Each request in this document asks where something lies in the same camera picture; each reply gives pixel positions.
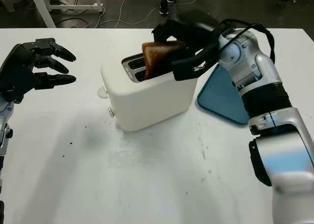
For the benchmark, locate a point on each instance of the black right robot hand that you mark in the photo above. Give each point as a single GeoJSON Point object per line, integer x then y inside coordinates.
{"type": "Point", "coordinates": [196, 35]}

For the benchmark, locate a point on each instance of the browned toast slice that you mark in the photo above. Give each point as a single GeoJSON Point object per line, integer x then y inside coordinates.
{"type": "Point", "coordinates": [159, 59]}

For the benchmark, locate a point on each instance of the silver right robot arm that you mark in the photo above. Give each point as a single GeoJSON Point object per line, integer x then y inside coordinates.
{"type": "Point", "coordinates": [269, 98]}

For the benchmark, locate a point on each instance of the white desk in background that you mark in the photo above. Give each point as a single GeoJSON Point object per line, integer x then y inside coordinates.
{"type": "Point", "coordinates": [41, 5]}

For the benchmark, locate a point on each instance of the blue plastic tray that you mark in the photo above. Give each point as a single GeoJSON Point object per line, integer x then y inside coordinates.
{"type": "Point", "coordinates": [220, 98]}

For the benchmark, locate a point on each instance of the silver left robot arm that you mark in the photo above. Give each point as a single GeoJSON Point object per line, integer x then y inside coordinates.
{"type": "Point", "coordinates": [3, 125]}

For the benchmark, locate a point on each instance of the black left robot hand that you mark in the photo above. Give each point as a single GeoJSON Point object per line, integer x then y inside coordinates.
{"type": "Point", "coordinates": [19, 57]}

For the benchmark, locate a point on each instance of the cream white toaster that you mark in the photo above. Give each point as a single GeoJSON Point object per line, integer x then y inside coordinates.
{"type": "Point", "coordinates": [147, 103]}

